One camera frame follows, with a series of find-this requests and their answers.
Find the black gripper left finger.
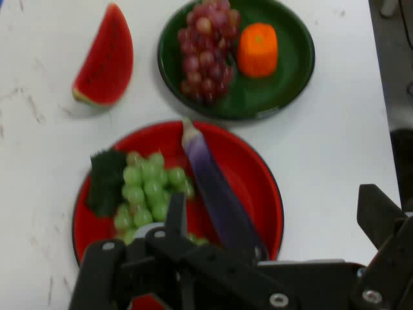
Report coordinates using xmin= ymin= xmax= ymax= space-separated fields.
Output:
xmin=68 ymin=192 xmax=301 ymax=310

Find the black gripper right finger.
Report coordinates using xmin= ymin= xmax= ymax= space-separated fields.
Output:
xmin=350 ymin=183 xmax=413 ymax=310

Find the orange fruit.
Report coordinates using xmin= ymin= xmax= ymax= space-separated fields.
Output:
xmin=237 ymin=22 xmax=279 ymax=78

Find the green grape bunch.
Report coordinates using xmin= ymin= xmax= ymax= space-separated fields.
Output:
xmin=113 ymin=151 xmax=210 ymax=246

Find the purple eggplant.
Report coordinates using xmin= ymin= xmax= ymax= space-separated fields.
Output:
xmin=181 ymin=116 xmax=270 ymax=259

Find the dark green grape leaf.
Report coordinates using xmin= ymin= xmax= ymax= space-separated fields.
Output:
xmin=85 ymin=147 xmax=128 ymax=218

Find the red round plate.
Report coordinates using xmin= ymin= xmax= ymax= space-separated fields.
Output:
xmin=72 ymin=120 xmax=285 ymax=310

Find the dark green round plate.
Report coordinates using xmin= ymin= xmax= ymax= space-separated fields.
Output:
xmin=157 ymin=0 xmax=316 ymax=121

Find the red grape bunch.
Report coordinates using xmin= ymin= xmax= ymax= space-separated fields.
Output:
xmin=177 ymin=0 xmax=242 ymax=105

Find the red watermelon slice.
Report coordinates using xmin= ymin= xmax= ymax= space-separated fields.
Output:
xmin=71 ymin=2 xmax=135 ymax=107

